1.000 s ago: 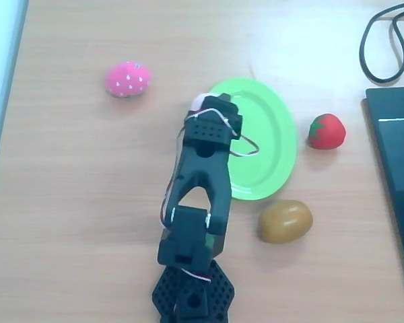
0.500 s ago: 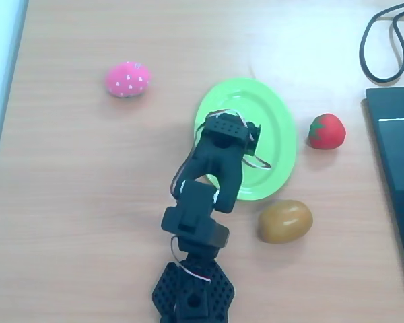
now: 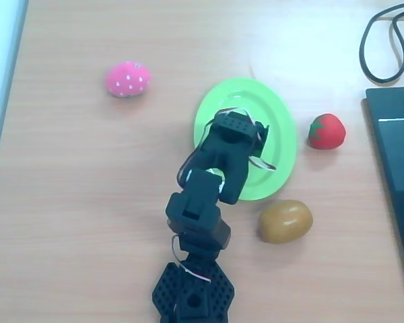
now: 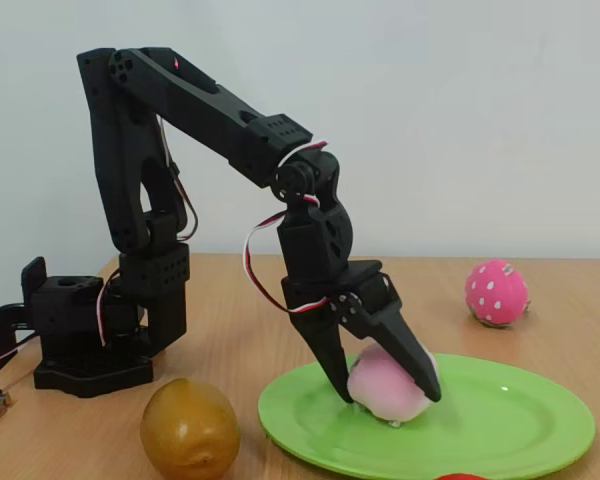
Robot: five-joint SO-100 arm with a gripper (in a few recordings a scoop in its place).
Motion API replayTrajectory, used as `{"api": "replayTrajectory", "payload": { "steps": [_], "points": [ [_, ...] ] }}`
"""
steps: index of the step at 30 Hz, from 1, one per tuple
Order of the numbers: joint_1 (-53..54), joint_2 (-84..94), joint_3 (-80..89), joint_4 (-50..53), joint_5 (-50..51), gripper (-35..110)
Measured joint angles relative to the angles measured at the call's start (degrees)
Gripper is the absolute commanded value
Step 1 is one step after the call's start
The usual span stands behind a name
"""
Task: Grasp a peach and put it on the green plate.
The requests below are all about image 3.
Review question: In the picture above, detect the green oval plastic plate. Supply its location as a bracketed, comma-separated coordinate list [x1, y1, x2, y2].
[192, 77, 298, 202]

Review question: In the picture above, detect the red toy strawberry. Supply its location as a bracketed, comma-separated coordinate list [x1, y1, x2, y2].
[308, 113, 347, 149]

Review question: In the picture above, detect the brown toy kiwi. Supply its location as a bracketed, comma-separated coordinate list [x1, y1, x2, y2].
[257, 199, 314, 244]

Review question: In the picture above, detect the pink plush strawberry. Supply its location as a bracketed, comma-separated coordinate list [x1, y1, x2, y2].
[104, 61, 153, 98]

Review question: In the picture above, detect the black laptop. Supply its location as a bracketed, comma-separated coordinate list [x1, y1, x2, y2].
[365, 85, 404, 297]

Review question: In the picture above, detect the white red gripper servo cable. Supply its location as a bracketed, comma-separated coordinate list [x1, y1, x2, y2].
[217, 106, 277, 172]

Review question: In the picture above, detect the white red wrist servo cable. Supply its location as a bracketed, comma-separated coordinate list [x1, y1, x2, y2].
[176, 119, 220, 188]

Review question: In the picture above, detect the black looped cable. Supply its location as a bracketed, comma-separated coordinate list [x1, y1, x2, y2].
[358, 0, 404, 85]

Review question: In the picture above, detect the white red base servo cable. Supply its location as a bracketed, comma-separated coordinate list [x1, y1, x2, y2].
[169, 234, 212, 282]

